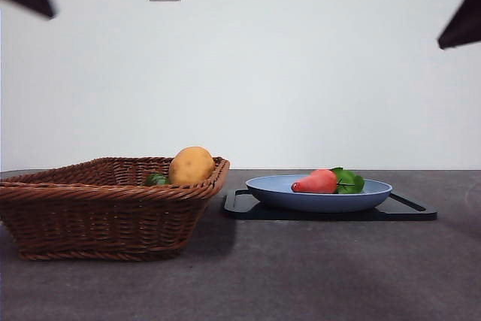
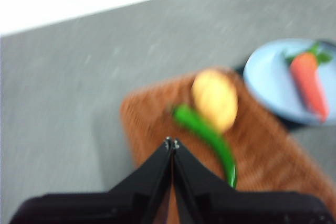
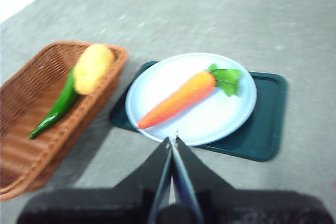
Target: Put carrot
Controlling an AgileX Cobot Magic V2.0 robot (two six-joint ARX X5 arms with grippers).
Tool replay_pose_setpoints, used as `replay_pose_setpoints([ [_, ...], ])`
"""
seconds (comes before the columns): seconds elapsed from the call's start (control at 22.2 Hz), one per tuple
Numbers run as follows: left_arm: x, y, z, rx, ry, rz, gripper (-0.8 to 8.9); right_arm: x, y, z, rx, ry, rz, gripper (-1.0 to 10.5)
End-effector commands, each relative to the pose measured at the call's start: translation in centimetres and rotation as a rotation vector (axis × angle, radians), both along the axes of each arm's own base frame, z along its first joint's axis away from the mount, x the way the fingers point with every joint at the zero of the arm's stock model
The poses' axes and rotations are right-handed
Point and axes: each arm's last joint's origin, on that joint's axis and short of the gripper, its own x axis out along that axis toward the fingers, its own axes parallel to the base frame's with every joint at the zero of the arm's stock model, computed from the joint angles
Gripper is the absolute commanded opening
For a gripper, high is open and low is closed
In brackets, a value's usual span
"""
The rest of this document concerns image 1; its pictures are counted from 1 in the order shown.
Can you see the green vegetable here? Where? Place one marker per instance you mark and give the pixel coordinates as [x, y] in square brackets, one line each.
[156, 180]

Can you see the light blue round plate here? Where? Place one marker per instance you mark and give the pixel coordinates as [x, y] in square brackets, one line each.
[319, 200]

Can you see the yellow-brown potato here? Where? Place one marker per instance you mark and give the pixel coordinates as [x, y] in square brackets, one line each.
[191, 165]

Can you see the orange-red carrot with leaves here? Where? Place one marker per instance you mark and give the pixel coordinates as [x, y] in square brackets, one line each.
[317, 182]

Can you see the dark rectangular tray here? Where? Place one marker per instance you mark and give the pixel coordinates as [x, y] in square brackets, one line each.
[406, 212]

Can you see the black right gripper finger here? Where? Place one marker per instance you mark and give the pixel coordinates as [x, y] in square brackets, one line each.
[466, 20]

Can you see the brown wicker basket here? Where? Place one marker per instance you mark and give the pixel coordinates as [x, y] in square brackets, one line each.
[105, 223]

